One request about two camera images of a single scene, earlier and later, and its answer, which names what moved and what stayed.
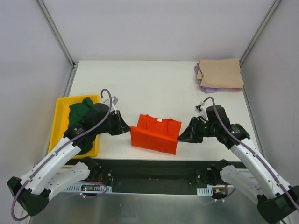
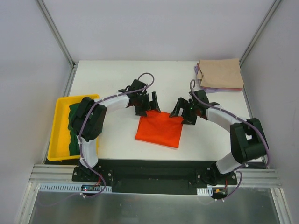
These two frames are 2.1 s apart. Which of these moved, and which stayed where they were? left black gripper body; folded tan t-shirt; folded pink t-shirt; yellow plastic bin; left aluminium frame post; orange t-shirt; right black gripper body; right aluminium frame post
Moved: right black gripper body; left black gripper body; orange t-shirt
Stayed: folded tan t-shirt; yellow plastic bin; left aluminium frame post; right aluminium frame post; folded pink t-shirt
